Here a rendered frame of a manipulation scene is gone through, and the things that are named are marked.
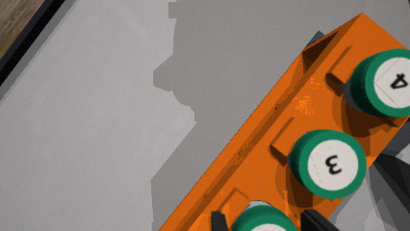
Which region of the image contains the black table edge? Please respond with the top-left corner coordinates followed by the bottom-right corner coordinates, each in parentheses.
top-left (0, 0), bottom-right (64, 87)

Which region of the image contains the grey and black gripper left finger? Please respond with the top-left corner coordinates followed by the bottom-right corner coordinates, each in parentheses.
top-left (211, 211), bottom-right (229, 231)

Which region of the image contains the orange tube rack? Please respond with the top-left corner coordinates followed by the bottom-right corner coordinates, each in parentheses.
top-left (159, 13), bottom-right (410, 231)

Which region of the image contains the green screw cap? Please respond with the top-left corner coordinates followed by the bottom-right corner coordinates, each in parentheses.
top-left (349, 48), bottom-right (410, 117)
top-left (290, 129), bottom-right (367, 199)
top-left (232, 205), bottom-right (298, 231)

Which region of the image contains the black mounting bracket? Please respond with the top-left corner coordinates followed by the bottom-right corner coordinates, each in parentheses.
top-left (305, 31), bottom-right (325, 47)

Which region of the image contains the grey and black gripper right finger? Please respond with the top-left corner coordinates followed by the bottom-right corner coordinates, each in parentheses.
top-left (300, 209), bottom-right (340, 231)

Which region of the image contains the grey key housing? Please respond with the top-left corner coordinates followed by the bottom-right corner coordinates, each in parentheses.
top-left (375, 117), bottom-right (410, 198)

